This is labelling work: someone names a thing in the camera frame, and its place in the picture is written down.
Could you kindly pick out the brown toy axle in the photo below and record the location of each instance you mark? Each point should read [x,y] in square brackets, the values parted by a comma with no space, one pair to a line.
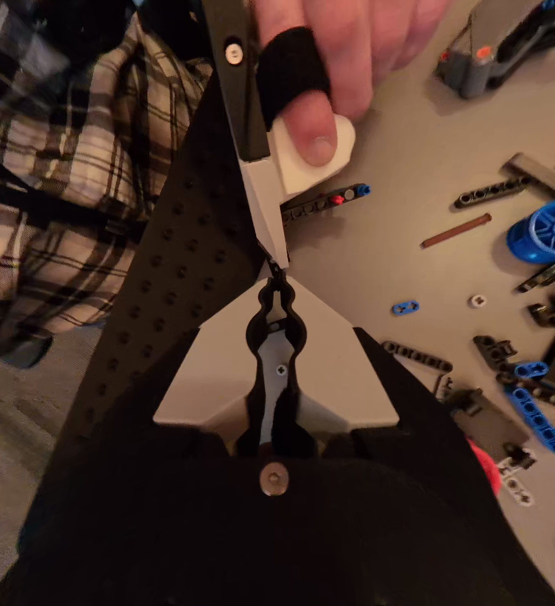
[457,231]

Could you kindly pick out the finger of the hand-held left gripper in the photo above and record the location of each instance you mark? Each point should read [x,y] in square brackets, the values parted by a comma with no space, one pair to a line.
[265,203]

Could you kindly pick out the grey toy motor assembly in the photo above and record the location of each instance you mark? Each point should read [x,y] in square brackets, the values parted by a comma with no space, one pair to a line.
[476,66]

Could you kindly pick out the short black toy beam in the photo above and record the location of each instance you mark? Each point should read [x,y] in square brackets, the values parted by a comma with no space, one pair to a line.
[492,191]

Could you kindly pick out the small blue toy connector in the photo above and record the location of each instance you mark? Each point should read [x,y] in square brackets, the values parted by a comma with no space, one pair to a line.
[405,308]

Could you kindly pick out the grey desk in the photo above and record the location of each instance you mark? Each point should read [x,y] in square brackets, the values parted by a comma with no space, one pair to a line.
[400,142]

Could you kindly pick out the person's left hand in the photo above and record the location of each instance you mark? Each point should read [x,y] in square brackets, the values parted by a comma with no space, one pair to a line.
[353,47]

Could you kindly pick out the blue angled toy beam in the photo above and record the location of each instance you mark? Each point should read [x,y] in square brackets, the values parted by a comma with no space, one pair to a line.
[532,370]
[537,421]

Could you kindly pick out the black toy pin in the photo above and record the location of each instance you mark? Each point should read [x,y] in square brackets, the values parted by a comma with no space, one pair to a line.
[275,284]

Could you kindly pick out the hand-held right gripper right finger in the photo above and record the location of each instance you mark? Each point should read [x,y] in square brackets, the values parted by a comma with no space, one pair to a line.
[348,378]

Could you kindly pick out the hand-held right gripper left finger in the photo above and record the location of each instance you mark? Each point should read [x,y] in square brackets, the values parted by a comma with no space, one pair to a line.
[201,378]

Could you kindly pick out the blue toy wheel rim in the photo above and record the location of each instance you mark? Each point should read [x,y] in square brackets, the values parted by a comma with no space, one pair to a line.
[549,232]

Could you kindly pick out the red toy wheel rim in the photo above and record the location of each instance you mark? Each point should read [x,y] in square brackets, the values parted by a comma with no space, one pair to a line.
[488,466]

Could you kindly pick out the grey toy beam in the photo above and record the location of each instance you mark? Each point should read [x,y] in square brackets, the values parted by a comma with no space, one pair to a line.
[537,173]

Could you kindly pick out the small white toy bush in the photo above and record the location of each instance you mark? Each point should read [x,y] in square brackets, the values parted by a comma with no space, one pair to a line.
[477,301]

